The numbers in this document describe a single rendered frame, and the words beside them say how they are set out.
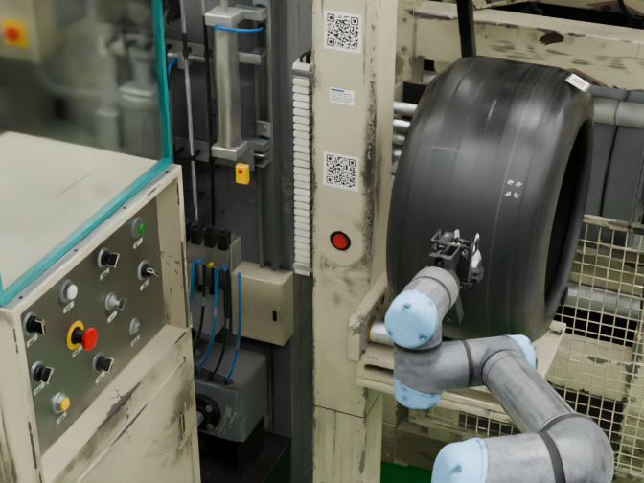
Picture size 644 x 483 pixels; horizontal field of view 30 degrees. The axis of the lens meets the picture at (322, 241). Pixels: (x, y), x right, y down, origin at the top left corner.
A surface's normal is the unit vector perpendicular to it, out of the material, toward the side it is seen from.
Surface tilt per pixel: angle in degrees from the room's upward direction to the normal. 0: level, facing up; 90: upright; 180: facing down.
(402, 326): 83
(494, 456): 10
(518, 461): 22
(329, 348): 90
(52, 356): 90
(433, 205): 66
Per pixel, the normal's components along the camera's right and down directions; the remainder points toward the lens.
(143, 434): 0.92, 0.19
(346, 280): -0.38, 0.47
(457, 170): -0.30, -0.15
